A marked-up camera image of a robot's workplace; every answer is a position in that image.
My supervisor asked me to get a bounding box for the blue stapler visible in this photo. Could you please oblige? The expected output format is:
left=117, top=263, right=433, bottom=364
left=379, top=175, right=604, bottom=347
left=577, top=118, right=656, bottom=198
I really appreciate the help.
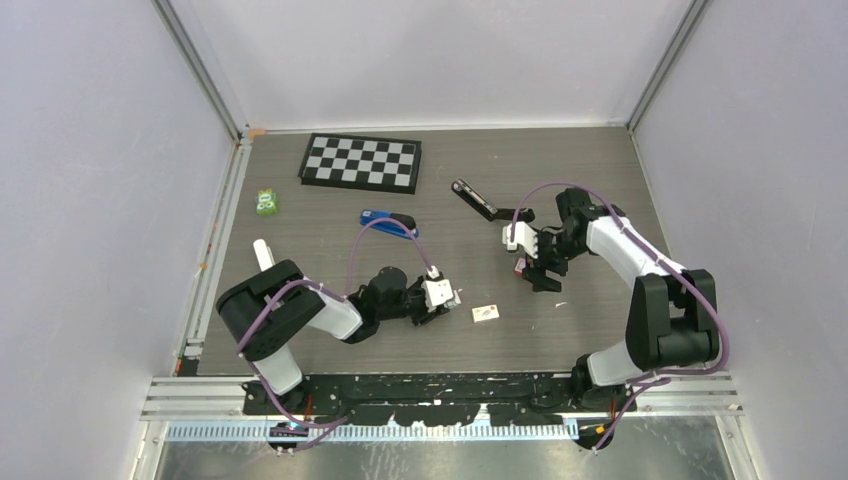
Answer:
left=359, top=209, right=419, bottom=240

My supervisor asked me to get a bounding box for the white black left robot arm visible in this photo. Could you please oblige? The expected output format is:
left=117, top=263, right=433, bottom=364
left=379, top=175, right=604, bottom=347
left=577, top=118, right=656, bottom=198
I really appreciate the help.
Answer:
left=215, top=260, right=461, bottom=414

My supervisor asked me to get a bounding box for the black white chessboard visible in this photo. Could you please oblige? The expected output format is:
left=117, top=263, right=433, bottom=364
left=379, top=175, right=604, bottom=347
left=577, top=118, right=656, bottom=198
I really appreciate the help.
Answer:
left=298, top=133, right=423, bottom=195

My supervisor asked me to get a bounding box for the slotted cable duct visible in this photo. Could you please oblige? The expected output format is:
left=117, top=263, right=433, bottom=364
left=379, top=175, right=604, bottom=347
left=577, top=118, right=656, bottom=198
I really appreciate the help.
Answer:
left=164, top=419, right=579, bottom=443

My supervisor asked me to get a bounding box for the white staple box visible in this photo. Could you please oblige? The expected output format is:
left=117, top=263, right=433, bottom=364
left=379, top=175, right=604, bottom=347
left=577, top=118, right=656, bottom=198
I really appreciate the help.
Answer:
left=471, top=304, right=500, bottom=323

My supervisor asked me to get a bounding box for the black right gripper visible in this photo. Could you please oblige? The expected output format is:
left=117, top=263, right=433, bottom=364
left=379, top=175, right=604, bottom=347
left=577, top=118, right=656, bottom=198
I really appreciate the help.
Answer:
left=522, top=226, right=588, bottom=292

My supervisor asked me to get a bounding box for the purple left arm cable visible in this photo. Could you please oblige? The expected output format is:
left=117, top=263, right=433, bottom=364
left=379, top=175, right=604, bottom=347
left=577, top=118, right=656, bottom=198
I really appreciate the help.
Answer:
left=235, top=218, right=442, bottom=442

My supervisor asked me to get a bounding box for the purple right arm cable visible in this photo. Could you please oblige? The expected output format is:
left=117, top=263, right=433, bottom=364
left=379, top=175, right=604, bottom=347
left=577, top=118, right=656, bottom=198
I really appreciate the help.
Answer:
left=508, top=182, right=731, bottom=452

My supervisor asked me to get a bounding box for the black stapler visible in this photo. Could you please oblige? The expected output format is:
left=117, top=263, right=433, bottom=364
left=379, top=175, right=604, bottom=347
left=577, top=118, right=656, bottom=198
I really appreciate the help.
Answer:
left=451, top=178, right=535, bottom=222

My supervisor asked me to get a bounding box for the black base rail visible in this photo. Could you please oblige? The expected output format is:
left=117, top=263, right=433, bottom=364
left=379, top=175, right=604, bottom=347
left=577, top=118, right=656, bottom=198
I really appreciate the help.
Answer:
left=241, top=372, right=633, bottom=427

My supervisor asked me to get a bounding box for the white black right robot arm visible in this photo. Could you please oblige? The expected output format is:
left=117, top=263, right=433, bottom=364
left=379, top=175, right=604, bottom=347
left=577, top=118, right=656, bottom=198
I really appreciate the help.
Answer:
left=502, top=185, right=726, bottom=411

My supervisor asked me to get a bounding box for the red staple box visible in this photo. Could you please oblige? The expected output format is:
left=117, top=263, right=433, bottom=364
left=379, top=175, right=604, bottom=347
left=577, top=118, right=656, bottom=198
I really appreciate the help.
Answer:
left=514, top=258, right=526, bottom=276

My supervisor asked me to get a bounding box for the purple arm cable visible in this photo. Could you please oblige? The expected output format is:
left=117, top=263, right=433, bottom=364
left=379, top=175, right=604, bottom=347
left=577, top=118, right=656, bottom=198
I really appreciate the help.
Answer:
left=508, top=182, right=731, bottom=452
left=235, top=218, right=442, bottom=442

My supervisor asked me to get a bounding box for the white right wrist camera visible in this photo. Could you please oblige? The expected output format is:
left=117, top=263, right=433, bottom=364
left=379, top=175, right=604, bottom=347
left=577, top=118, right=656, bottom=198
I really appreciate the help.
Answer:
left=502, top=222, right=539, bottom=259

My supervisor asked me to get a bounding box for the green toy block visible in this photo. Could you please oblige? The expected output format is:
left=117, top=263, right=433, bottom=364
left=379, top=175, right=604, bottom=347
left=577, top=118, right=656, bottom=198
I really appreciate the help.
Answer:
left=256, top=189, right=279, bottom=216

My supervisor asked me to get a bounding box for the white stapler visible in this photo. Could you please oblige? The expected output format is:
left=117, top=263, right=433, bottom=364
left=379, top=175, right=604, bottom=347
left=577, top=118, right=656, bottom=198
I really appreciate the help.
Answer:
left=253, top=239, right=275, bottom=272

